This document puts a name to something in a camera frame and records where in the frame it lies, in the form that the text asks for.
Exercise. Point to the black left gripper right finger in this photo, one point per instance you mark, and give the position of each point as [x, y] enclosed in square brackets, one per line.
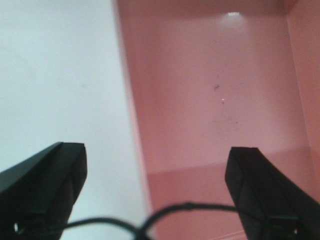
[270, 205]

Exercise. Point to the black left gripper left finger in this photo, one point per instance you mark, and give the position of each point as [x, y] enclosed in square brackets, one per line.
[40, 192]

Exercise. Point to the pink plastic box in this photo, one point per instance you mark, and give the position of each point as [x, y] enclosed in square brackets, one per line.
[208, 75]

